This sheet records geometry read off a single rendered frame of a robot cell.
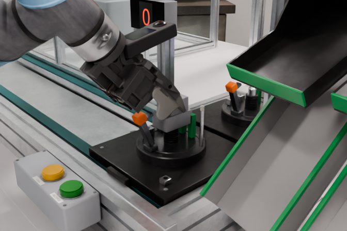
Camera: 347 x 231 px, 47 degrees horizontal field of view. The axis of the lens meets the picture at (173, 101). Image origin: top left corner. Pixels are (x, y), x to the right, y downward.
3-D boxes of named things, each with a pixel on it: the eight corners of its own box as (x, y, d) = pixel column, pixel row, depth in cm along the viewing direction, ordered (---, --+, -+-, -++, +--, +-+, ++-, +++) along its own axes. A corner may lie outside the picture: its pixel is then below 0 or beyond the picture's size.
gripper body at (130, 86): (116, 103, 74) (71, 65, 65) (142, 67, 75) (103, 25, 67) (141, 116, 68) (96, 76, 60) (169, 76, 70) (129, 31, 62)
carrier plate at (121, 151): (164, 209, 66) (164, 198, 65) (89, 155, 83) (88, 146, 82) (254, 160, 81) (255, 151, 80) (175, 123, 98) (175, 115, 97)
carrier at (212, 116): (259, 158, 82) (264, 101, 77) (179, 121, 99) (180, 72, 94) (320, 125, 97) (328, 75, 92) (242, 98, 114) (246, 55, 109)
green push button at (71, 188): (67, 205, 67) (66, 195, 66) (56, 194, 70) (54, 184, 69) (88, 195, 70) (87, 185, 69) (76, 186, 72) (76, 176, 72)
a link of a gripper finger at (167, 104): (170, 131, 76) (137, 103, 71) (187, 105, 77) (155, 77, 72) (179, 135, 73) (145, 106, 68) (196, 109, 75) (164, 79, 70)
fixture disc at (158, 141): (167, 176, 72) (167, 166, 71) (122, 148, 82) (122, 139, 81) (220, 150, 81) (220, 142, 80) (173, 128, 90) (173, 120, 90)
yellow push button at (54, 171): (48, 187, 72) (47, 178, 71) (38, 178, 75) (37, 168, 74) (68, 179, 74) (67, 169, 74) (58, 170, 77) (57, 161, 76)
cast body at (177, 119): (166, 133, 76) (166, 98, 73) (152, 126, 79) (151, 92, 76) (198, 120, 81) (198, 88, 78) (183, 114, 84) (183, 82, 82)
